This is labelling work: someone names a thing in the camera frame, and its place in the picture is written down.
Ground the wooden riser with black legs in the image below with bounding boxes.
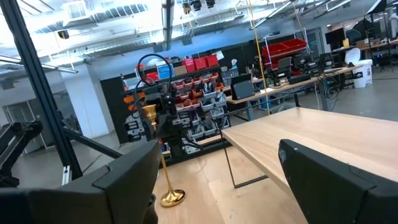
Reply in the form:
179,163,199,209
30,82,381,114
218,107,398,189

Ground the tall gold candlestick holder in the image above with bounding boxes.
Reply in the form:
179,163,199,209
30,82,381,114
142,104,187,208

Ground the black aluminium table frame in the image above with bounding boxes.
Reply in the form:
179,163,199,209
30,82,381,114
0,0,233,187

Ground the rack with large red bins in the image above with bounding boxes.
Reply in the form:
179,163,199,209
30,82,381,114
262,38,308,70

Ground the long wooden desk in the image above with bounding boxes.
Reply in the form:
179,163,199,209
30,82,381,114
226,63,363,121

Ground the storage shelf with small bins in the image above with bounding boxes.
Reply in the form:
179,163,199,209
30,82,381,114
123,67,231,156

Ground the red storage bin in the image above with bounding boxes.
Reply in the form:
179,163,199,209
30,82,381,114
205,54,220,68
183,58,197,73
194,57,208,71

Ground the silver frame bracket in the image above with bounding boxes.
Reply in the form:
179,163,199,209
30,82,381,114
61,166,73,187

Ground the white trash can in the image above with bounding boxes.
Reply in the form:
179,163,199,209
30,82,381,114
344,47,374,89

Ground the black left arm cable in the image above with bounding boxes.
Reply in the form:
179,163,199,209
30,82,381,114
133,53,174,119

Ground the blue sign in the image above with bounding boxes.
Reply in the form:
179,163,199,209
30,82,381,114
156,63,175,80

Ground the yellow hanging cord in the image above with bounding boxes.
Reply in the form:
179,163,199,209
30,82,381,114
248,0,271,116

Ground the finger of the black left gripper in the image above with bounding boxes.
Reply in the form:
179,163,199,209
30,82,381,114
178,110,192,126
124,119,140,142

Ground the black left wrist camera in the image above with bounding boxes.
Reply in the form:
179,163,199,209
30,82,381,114
154,90,175,108

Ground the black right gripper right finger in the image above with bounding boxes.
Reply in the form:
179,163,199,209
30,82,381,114
278,139,398,224

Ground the dark monitor on desk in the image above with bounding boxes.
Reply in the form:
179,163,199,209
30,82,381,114
229,73,256,101

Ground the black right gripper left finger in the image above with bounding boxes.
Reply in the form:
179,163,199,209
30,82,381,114
0,139,162,224

